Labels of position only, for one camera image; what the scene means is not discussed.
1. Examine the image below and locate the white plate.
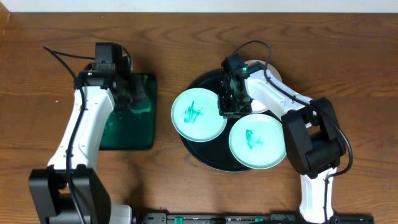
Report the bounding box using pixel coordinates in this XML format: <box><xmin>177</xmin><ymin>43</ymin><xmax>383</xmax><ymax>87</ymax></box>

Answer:
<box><xmin>245</xmin><ymin>60</ymin><xmax>282</xmax><ymax>113</ymax></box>

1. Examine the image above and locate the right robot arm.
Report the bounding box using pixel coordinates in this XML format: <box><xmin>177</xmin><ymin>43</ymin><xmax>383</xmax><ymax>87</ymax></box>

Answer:
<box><xmin>219</xmin><ymin>53</ymin><xmax>353</xmax><ymax>223</ymax></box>

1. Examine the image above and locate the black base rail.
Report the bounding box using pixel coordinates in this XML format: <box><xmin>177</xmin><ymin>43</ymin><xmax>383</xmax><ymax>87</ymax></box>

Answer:
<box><xmin>133</xmin><ymin>213</ymin><xmax>375</xmax><ymax>224</ymax></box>

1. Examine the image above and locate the black rectangular water tray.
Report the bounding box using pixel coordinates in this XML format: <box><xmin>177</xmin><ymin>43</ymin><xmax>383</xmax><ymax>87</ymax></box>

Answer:
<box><xmin>99</xmin><ymin>73</ymin><xmax>157</xmax><ymax>151</ymax></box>

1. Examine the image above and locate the mint plate front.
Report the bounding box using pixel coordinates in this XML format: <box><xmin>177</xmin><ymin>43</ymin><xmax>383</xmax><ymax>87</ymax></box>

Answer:
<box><xmin>228</xmin><ymin>114</ymin><xmax>287</xmax><ymax>169</ymax></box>

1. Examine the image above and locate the mint plate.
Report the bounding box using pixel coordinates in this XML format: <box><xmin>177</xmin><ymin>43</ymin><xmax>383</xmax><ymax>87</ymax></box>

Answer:
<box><xmin>171</xmin><ymin>88</ymin><xmax>227</xmax><ymax>142</ymax></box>
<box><xmin>228</xmin><ymin>114</ymin><xmax>287</xmax><ymax>169</ymax></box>

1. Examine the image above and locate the black round tray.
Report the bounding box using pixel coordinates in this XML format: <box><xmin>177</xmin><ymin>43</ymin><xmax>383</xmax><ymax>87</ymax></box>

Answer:
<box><xmin>177</xmin><ymin>67</ymin><xmax>289</xmax><ymax>173</ymax></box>

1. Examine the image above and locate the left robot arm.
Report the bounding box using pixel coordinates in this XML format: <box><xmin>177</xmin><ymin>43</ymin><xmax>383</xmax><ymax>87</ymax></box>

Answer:
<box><xmin>29</xmin><ymin>42</ymin><xmax>153</xmax><ymax>223</ymax></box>

